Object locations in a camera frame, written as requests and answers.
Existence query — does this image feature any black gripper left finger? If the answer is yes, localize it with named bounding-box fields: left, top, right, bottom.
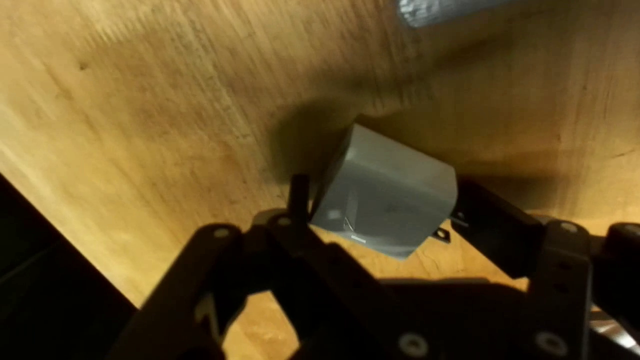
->
left=109, top=173, right=376, bottom=360

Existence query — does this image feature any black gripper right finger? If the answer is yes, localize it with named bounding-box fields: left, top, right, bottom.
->
left=429, top=179, right=640, bottom=360

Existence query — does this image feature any white charger head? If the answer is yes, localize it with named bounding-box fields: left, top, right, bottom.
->
left=311, top=124, right=458, bottom=257

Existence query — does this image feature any grey duct tape strip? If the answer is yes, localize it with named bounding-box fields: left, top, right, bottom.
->
left=398, top=0, right=509, bottom=28

